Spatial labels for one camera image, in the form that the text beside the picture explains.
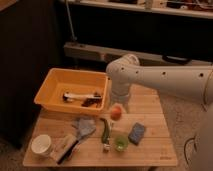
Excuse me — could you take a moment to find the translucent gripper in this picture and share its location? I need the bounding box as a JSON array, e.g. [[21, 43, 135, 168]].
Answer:
[[110, 93, 130, 112]]

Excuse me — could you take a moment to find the beige board eraser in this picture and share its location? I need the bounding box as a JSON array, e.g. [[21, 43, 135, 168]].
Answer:
[[50, 134, 78, 164]]

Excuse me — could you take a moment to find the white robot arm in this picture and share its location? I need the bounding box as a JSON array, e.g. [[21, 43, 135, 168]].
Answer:
[[106, 54, 213, 171]]

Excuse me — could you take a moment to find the small green cup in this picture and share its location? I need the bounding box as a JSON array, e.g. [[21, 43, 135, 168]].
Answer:
[[114, 135, 129, 152]]

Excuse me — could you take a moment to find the white paper cup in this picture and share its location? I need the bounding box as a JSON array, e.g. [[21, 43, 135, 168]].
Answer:
[[31, 134, 52, 156]]

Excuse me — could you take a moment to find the orange fruit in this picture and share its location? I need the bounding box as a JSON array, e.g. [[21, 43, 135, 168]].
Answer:
[[110, 106, 122, 121]]

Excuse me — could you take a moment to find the white black tool in bin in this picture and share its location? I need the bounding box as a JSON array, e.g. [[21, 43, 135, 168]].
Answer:
[[62, 92, 102, 107]]

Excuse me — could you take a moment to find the green chili pepper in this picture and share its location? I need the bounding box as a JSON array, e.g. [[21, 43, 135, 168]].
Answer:
[[100, 118, 110, 144]]

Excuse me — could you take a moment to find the yellow plastic bin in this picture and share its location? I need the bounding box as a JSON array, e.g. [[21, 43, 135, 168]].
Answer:
[[34, 68, 108, 115]]

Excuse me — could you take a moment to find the blue sponge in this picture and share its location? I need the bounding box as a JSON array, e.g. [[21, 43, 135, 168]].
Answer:
[[128, 123, 145, 145]]

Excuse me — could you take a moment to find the wooden table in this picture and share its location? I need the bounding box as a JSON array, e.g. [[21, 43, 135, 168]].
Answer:
[[23, 85, 178, 168]]

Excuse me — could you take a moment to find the grey cloth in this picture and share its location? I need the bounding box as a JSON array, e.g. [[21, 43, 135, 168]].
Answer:
[[72, 118, 96, 140]]

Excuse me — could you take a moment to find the small silver object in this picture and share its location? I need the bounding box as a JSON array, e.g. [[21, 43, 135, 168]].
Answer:
[[103, 144, 110, 152]]

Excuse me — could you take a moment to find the grey metal shelf rail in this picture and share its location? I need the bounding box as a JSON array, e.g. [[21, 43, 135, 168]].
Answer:
[[64, 42, 212, 66]]

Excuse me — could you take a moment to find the black cable on floor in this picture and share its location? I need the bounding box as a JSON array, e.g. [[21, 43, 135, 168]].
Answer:
[[183, 135, 198, 171]]

